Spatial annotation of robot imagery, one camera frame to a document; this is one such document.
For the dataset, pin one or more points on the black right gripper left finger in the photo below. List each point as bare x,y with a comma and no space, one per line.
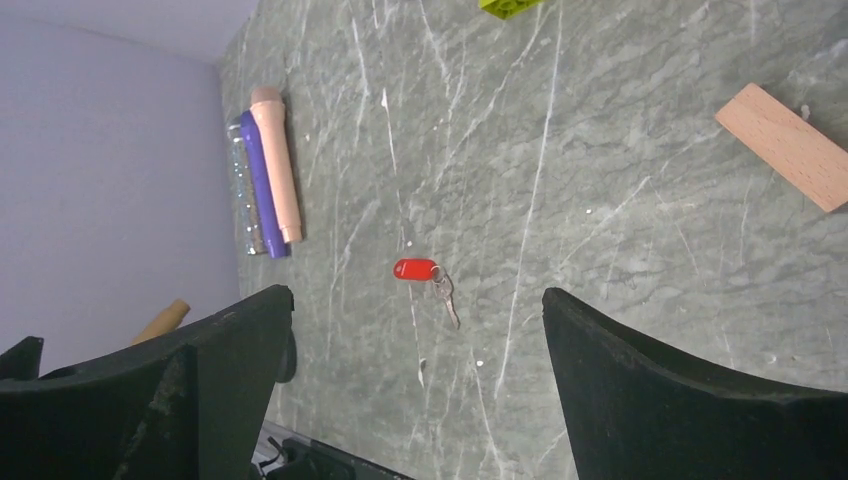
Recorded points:
188,404

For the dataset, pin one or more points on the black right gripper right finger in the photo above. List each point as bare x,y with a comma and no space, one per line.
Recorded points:
638,408

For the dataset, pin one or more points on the silver key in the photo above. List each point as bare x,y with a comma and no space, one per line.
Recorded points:
444,289

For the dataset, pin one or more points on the red key tag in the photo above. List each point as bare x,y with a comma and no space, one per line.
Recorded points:
415,269

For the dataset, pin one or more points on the tan microphone on stand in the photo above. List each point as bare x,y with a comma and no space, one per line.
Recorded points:
165,322

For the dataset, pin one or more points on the silver glitter marker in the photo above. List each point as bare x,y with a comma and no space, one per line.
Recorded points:
246,215

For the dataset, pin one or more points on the purple marker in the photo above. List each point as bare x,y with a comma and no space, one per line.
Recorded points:
270,230

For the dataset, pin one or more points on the wooden rectangular block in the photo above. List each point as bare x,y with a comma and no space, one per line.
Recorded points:
800,153

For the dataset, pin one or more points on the peach pink marker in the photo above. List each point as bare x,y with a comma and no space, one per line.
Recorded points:
268,111

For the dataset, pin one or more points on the lime green toy brick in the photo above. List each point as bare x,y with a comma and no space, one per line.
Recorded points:
505,9

